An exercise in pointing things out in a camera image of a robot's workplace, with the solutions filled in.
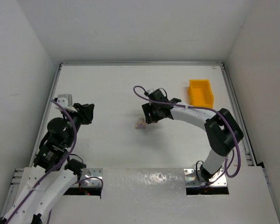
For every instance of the aluminium table frame rail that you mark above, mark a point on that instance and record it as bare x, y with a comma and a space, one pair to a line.
112, 141

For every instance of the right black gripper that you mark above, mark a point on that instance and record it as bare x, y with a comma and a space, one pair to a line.
151, 112

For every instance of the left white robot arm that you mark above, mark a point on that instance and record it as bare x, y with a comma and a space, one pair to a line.
53, 172

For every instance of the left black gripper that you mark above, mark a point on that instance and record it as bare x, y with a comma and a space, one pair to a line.
83, 113

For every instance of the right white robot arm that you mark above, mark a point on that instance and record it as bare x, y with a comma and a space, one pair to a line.
223, 132

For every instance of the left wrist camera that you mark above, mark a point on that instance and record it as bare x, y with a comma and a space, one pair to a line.
66, 102

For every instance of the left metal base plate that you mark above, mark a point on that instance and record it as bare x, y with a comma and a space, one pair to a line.
91, 177

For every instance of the yellow plastic bin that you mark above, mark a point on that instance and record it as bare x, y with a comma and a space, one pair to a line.
200, 93

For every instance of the beige windowed wood block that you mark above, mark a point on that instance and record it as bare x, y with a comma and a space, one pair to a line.
141, 121

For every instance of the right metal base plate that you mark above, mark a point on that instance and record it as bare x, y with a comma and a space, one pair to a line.
193, 178

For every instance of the white front cover board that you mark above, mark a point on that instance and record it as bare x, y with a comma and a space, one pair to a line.
158, 196

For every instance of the metal base plate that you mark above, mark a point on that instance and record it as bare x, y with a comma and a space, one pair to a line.
91, 177
193, 178

